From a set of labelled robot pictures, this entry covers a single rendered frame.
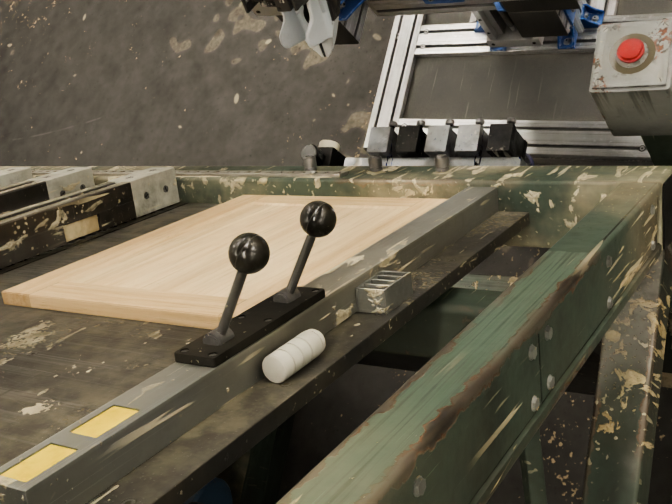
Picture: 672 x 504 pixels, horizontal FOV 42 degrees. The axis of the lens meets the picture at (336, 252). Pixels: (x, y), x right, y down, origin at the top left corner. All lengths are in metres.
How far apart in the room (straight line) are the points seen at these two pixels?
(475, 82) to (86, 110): 1.69
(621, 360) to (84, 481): 0.91
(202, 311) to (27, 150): 2.69
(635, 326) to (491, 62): 1.13
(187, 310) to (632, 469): 0.70
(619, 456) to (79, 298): 0.80
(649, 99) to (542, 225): 0.25
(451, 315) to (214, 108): 2.08
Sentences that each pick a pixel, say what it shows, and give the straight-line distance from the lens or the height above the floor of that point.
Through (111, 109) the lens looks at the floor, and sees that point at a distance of 3.43.
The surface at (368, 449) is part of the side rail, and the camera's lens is 0.62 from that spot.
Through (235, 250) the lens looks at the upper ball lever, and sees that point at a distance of 0.79.
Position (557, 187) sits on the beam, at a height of 0.90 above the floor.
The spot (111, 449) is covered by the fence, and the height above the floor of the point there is 1.61.
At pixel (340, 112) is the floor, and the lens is 2.79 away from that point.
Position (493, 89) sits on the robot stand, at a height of 0.21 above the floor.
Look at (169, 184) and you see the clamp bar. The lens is 1.75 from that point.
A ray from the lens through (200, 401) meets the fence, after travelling 0.81.
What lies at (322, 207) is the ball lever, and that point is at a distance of 0.88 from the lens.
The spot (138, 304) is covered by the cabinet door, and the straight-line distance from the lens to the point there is 1.11.
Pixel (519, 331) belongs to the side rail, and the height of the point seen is 1.40.
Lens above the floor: 2.15
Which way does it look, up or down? 56 degrees down
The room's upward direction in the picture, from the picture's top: 58 degrees counter-clockwise
